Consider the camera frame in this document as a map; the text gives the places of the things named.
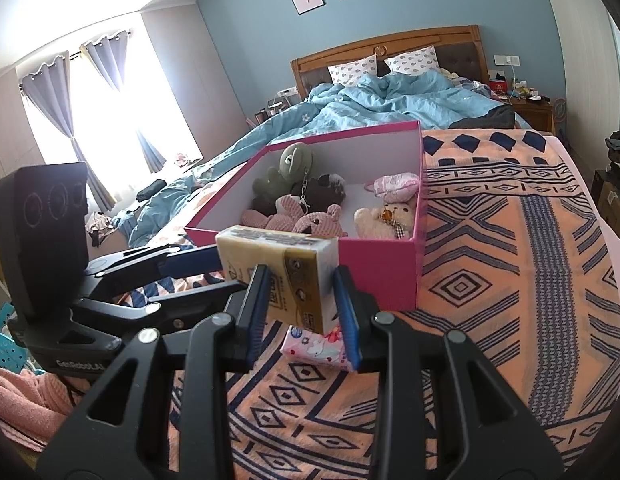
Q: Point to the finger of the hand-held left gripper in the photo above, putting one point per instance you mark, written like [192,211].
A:
[189,305]
[189,260]

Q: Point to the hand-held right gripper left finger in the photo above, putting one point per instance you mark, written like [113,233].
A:
[257,315]

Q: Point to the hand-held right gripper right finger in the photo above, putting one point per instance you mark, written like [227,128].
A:
[347,320]

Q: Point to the pink cardboard box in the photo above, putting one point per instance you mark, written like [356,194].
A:
[380,275]

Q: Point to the yellow tissue pack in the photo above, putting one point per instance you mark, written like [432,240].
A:
[295,270]

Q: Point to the green frog plush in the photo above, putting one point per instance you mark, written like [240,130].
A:
[290,165]

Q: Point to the person's left forearm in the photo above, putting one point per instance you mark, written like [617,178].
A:
[24,400]

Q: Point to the cartoon print tissue pack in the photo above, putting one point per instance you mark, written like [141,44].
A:
[315,347]

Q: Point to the small black cloth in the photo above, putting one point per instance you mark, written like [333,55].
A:
[150,189]

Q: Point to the pink knitted bear plush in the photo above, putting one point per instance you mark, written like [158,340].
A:
[272,217]
[322,222]

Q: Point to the white bear plush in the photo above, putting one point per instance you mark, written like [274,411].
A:
[380,220]

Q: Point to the teal plastic basket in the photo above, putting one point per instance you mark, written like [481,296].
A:
[4,355]

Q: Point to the dark brown plush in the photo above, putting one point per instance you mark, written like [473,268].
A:
[327,192]

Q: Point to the blue grey curtain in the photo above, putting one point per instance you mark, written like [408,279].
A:
[54,110]
[114,85]

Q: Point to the pink fabric pouch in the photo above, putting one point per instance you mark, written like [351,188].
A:
[397,185]

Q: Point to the orange patterned blanket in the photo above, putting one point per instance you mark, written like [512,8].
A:
[490,260]

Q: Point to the row of cosmetic bottles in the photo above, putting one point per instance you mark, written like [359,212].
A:
[270,112]

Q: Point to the light blue duvet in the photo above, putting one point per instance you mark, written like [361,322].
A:
[365,105]

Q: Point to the dark grey cloth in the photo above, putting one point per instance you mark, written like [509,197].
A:
[485,117]

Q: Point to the white patterned pillow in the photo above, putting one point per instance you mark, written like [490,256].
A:
[352,71]
[412,60]

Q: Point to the wooden nightstand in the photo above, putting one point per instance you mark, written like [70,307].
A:
[532,115]

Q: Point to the red box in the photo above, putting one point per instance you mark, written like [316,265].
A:
[499,87]

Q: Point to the wooden bed headboard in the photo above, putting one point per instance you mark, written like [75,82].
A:
[390,40]

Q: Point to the brown cabinet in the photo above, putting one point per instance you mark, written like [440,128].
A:
[612,210]

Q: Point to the round patterned board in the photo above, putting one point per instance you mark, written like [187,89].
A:
[560,110]

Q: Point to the pile of dark clothes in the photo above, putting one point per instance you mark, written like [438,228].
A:
[619,150]

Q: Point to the white wall socket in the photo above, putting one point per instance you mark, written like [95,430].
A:
[506,60]
[287,92]

